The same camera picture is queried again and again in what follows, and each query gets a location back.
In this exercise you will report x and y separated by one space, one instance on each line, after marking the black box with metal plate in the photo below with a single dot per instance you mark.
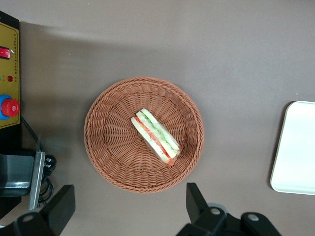
17 172

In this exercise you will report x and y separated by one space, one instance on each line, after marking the red emergency stop button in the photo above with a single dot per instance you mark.
9 107

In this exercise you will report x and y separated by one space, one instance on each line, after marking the triangle sandwich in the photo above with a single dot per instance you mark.
155 135

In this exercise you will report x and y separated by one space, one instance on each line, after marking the black fryer with yellow panel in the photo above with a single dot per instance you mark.
9 132

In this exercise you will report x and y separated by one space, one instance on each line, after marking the red rocker switch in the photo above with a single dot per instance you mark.
5 52

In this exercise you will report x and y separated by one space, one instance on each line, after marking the red round indicator light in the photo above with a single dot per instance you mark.
10 78

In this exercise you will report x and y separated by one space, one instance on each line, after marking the cream plastic tray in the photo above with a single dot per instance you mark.
295 147

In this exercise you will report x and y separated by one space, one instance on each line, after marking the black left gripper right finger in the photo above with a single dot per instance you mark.
197 206

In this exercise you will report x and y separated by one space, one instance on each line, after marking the round brown wicker basket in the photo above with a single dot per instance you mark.
118 147

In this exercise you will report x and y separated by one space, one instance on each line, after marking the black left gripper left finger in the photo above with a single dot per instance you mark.
59 206

